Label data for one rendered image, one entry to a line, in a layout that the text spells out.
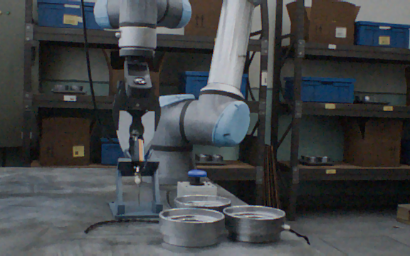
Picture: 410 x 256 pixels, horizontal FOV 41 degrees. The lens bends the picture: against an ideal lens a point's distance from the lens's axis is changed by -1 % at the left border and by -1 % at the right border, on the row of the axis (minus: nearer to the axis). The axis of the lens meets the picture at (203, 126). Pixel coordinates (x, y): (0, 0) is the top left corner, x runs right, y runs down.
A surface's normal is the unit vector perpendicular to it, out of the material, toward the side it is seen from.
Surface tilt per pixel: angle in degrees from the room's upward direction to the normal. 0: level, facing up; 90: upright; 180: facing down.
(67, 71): 90
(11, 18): 90
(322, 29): 92
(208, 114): 73
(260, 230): 90
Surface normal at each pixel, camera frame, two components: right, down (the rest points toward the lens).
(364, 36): 0.27, 0.07
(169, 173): -0.02, -0.25
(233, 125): 0.83, 0.18
